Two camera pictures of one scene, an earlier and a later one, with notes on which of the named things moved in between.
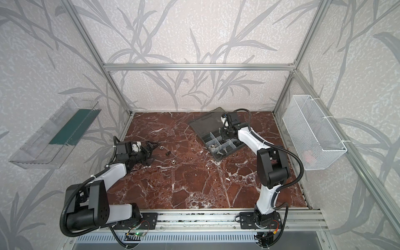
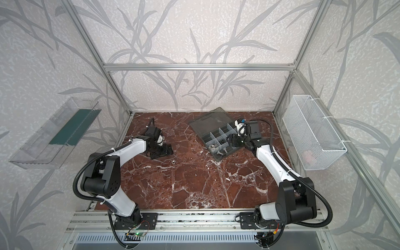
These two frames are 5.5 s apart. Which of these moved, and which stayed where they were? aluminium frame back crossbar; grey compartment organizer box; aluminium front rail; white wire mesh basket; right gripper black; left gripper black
Moved: right gripper black; left gripper black
Stayed: aluminium front rail; white wire mesh basket; aluminium frame back crossbar; grey compartment organizer box
